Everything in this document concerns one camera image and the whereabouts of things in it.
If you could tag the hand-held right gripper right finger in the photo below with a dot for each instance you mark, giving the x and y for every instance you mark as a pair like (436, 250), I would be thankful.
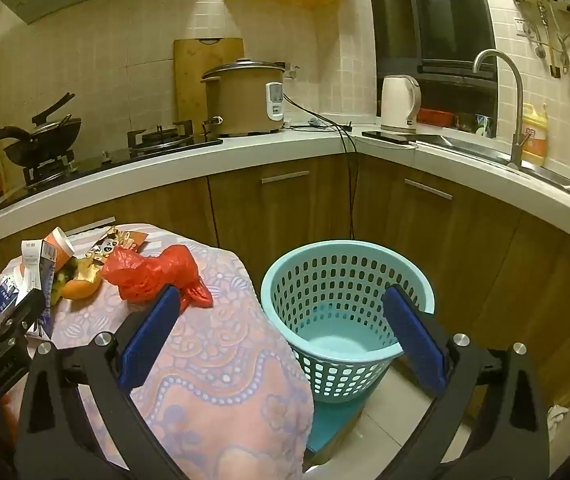
(415, 341)

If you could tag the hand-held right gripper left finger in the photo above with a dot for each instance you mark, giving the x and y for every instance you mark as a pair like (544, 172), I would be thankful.
(149, 341)

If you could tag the white blue milk carton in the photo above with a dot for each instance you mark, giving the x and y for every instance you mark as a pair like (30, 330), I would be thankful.
(32, 266)

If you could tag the orange paper cup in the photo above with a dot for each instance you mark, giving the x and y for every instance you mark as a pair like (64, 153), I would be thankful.
(57, 249)

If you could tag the red plastic bag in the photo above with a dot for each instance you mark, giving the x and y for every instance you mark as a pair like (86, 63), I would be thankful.
(145, 272)

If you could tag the brown snack packet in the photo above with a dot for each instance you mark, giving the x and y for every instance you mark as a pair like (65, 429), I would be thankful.
(114, 245)

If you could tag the teal plastic basket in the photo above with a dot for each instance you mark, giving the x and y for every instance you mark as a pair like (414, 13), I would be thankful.
(315, 280)

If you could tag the green vegetable scrap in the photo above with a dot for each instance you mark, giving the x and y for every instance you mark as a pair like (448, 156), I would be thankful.
(60, 280)

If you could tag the orange peel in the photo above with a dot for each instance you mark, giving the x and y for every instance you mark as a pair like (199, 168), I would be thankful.
(79, 290)

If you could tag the pink patterned blanket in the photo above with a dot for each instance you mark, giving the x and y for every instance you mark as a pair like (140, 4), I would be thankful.
(225, 360)

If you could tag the teal stool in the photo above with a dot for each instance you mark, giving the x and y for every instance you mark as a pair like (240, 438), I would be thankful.
(330, 425)

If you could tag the white cloth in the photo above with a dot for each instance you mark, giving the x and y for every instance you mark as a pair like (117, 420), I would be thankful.
(559, 416)

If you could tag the black gas stove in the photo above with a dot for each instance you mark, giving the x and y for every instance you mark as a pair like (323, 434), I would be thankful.
(115, 157)

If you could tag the black wok with lid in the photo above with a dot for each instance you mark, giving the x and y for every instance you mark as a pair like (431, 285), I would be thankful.
(57, 132)

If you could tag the wooden base cabinet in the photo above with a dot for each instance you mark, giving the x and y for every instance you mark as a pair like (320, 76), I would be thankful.
(275, 210)

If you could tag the steel sink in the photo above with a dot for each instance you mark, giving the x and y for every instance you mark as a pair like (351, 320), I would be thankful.
(465, 145)

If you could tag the red box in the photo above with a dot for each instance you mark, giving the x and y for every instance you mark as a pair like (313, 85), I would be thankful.
(435, 116)

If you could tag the yellow detergent bottle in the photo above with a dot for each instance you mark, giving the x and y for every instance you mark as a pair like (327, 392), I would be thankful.
(535, 140)

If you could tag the white electric kettle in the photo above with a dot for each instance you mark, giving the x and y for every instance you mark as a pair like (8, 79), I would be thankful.
(397, 102)

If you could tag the steel faucet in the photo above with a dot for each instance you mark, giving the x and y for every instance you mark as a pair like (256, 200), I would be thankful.
(516, 110)

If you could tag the beige rice cooker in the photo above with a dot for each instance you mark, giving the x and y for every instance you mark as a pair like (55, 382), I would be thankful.
(240, 105)

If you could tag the wooden cutting board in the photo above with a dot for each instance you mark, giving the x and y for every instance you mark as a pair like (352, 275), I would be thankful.
(190, 75)

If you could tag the dark window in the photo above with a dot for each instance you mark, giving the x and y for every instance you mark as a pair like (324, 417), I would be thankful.
(440, 10)

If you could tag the water heater pipes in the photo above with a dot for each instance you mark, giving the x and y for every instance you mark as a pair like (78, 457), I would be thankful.
(555, 40)

